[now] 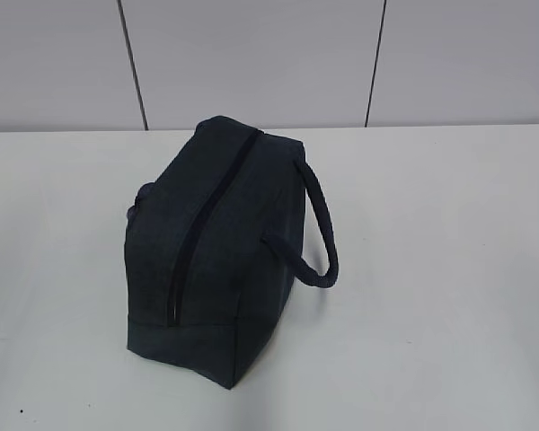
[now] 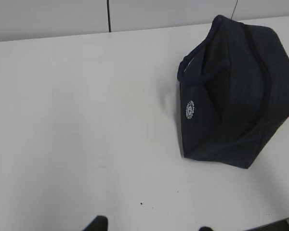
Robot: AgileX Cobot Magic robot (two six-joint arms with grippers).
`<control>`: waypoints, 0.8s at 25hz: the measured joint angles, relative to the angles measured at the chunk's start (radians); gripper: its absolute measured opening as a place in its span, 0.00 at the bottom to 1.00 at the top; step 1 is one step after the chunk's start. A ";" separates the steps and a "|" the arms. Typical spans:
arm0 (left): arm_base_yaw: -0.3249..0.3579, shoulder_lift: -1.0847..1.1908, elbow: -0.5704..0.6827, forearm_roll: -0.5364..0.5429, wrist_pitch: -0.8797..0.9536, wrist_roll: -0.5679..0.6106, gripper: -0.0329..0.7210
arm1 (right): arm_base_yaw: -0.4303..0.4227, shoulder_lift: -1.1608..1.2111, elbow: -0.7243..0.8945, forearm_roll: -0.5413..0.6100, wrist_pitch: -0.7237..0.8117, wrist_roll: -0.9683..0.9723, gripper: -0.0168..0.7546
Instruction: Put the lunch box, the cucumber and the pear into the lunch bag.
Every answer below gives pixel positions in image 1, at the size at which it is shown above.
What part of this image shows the dark blue lunch bag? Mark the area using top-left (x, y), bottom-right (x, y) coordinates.
top-left (124, 116), bottom-right (339, 389)

